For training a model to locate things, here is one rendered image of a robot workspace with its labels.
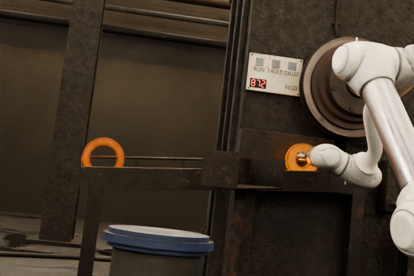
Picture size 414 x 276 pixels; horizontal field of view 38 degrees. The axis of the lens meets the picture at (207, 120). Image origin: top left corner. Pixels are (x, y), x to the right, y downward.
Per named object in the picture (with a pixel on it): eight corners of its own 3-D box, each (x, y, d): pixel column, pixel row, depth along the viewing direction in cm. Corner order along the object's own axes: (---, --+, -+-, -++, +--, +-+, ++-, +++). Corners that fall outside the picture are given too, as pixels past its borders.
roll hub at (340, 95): (323, 111, 273) (328, 50, 276) (382, 119, 276) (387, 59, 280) (327, 109, 267) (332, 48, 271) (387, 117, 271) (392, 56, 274)
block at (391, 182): (374, 211, 285) (379, 160, 288) (390, 212, 286) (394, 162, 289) (384, 211, 275) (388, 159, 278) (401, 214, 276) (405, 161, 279)
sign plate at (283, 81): (245, 90, 289) (249, 53, 291) (298, 97, 292) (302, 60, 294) (246, 89, 287) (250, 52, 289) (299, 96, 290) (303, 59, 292)
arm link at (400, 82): (400, 72, 214) (367, 67, 210) (431, 37, 201) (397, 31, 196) (411, 101, 207) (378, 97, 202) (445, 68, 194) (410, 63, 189)
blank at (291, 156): (284, 142, 278) (286, 142, 274) (318, 143, 280) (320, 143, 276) (284, 176, 277) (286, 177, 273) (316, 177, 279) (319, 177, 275)
